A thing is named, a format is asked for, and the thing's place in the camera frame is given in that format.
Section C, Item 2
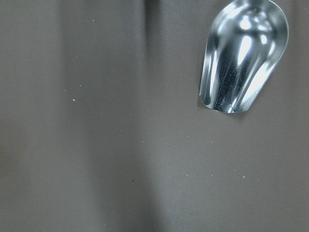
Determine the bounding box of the silver metal scoop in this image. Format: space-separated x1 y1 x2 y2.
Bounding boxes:
199 0 289 114

